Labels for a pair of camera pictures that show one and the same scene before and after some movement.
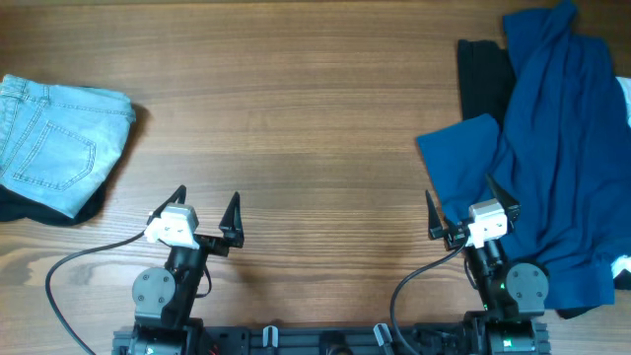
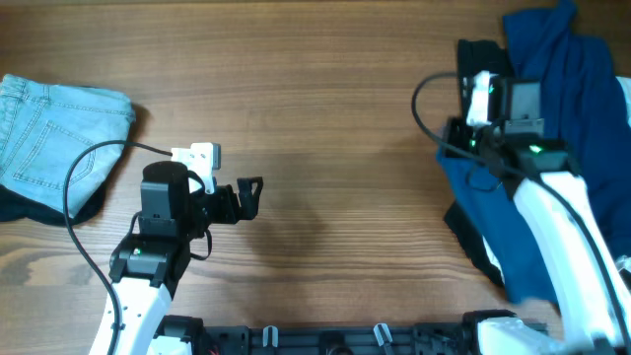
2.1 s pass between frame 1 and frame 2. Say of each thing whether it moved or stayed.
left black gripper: moved
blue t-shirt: stayed
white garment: stayed
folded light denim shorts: stayed
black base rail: stayed
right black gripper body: moved
